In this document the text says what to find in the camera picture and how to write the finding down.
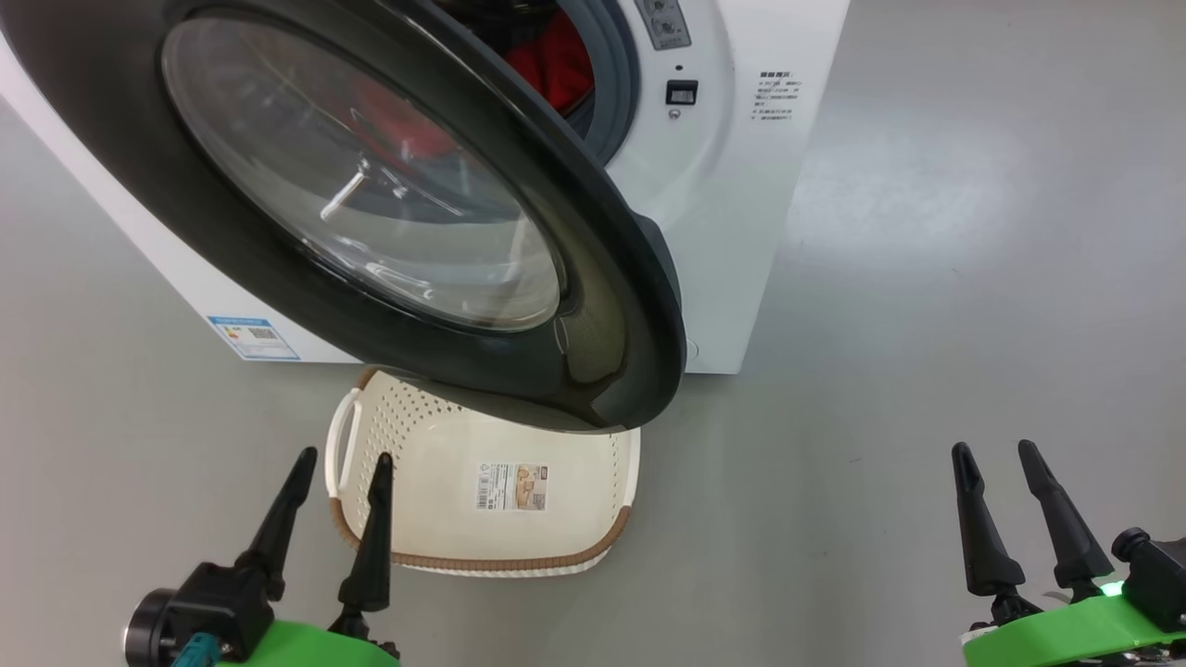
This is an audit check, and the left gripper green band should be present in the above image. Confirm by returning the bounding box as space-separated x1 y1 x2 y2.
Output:
218 447 402 667

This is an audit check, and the grey rubber door gasket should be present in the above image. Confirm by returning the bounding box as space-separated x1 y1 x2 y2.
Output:
554 0 642 166

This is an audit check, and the blue energy label sticker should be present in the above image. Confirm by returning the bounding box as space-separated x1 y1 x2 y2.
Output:
206 316 301 362

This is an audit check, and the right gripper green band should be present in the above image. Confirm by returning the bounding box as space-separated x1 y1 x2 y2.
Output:
952 439 1186 667

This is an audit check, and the dark grey round washer door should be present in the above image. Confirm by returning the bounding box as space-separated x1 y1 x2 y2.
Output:
0 0 688 434

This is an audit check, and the white front-load washing machine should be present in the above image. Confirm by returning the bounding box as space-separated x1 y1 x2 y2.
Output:
0 0 852 376

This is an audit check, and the cream perforated laundry basket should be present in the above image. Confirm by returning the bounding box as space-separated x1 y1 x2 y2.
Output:
324 368 642 578

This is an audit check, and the red clothing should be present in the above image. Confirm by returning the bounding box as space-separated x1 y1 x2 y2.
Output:
505 11 595 118

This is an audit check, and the paper product label sticker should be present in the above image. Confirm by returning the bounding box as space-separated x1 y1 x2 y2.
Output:
475 462 549 513

